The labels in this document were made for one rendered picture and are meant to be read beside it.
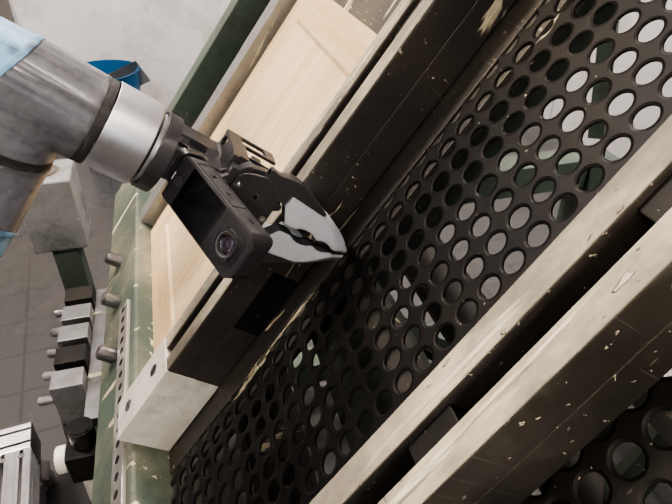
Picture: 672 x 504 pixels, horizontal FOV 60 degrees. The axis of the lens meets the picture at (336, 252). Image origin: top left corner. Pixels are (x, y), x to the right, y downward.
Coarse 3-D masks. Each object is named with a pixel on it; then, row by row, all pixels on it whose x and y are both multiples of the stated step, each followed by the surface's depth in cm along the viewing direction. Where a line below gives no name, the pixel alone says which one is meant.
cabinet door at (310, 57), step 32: (320, 0) 92; (288, 32) 98; (320, 32) 86; (352, 32) 77; (288, 64) 93; (320, 64) 82; (352, 64) 73; (256, 96) 99; (288, 96) 87; (320, 96) 78; (224, 128) 106; (256, 128) 93; (288, 128) 82; (288, 160) 78; (160, 224) 114; (160, 256) 106; (192, 256) 93; (160, 288) 99; (192, 288) 88; (160, 320) 92
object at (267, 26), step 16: (272, 0) 106; (288, 0) 103; (272, 16) 104; (256, 32) 106; (272, 32) 105; (256, 48) 106; (240, 64) 107; (256, 64) 108; (224, 80) 110; (240, 80) 108; (224, 96) 109; (208, 112) 110; (224, 112) 111; (208, 128) 112; (160, 192) 116; (144, 208) 121; (160, 208) 118
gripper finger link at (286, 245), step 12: (264, 228) 56; (276, 228) 55; (288, 228) 60; (276, 240) 55; (288, 240) 55; (300, 240) 57; (276, 252) 56; (288, 252) 56; (300, 252) 56; (312, 252) 57; (324, 252) 57; (336, 252) 58
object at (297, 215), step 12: (288, 204) 53; (300, 204) 54; (288, 216) 54; (300, 216) 54; (312, 216) 55; (300, 228) 55; (312, 228) 55; (324, 228) 56; (336, 228) 57; (324, 240) 56; (336, 240) 57
